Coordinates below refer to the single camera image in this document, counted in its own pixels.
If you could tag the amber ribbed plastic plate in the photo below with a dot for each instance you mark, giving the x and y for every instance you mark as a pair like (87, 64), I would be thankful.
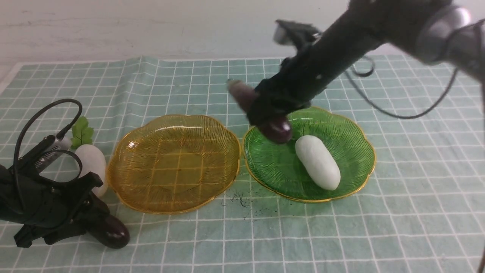
(174, 164)

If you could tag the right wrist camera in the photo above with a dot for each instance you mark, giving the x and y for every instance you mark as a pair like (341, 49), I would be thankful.
(296, 34)

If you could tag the dark purple eggplant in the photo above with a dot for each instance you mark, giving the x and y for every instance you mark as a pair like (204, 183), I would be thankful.
(109, 231)
(278, 131)

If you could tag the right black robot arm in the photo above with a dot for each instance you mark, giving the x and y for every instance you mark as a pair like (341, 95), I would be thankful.
(431, 31)

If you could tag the green ribbed plastic plate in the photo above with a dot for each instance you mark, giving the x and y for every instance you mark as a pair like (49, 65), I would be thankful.
(278, 168)

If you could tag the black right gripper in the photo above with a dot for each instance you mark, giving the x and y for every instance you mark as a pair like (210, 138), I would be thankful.
(293, 88)

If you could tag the white radish with leaves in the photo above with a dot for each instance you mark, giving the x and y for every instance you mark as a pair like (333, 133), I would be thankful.
(91, 157)

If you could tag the green checkered tablecloth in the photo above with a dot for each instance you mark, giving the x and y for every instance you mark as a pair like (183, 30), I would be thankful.
(422, 210)

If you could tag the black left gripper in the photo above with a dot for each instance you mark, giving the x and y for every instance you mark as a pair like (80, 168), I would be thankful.
(56, 211)

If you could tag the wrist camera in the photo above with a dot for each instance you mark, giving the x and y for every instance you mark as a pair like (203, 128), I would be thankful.
(43, 154)
(296, 34)

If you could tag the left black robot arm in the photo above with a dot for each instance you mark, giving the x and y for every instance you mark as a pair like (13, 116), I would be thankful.
(12, 199)

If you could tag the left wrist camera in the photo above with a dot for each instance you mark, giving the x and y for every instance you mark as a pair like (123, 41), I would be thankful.
(43, 154)

